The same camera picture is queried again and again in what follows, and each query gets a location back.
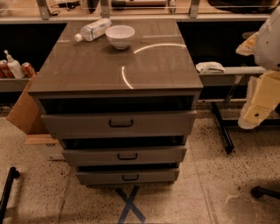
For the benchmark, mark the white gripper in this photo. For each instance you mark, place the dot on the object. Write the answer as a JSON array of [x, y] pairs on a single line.
[[269, 48]]

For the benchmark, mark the grey top drawer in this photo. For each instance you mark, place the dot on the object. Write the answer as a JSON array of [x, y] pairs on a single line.
[[146, 124]]

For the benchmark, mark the grey drawer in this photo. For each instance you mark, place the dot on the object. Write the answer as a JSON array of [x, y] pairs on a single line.
[[126, 156], [146, 124], [97, 178]]

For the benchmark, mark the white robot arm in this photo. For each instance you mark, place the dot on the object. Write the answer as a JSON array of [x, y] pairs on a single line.
[[267, 47]]

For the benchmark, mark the grey drawer cabinet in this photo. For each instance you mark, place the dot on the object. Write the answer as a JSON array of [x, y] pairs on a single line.
[[154, 74]]

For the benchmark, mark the grey middle drawer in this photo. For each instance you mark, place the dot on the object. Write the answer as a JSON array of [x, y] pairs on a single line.
[[126, 156]]

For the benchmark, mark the grey bottom drawer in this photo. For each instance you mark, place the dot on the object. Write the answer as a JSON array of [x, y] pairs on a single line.
[[97, 178]]

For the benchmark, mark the folded white cloth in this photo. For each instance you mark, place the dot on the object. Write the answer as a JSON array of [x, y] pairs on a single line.
[[210, 67]]

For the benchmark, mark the black table leg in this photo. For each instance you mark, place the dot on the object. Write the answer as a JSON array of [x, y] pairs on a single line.
[[229, 144]]

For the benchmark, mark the white ceramic bowl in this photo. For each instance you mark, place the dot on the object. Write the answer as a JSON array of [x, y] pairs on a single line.
[[120, 36]]

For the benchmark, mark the black chair base right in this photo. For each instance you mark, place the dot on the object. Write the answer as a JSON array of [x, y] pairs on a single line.
[[258, 192]]

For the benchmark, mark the clear plastic water bottle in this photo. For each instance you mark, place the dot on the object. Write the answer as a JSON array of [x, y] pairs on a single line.
[[93, 31]]

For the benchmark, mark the red soda can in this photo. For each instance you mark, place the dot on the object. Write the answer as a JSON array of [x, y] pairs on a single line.
[[28, 69], [5, 69]]

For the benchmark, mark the brown cardboard box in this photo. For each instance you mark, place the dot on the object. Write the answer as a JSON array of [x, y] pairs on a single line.
[[25, 114]]

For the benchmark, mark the white pump bottle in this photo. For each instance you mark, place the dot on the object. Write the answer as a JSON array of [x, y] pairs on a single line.
[[14, 66]]

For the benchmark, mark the red soda can left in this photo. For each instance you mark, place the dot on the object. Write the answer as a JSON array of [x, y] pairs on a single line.
[[5, 69]]

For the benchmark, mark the black chair leg left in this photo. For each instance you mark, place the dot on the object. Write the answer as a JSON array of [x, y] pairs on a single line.
[[12, 175]]

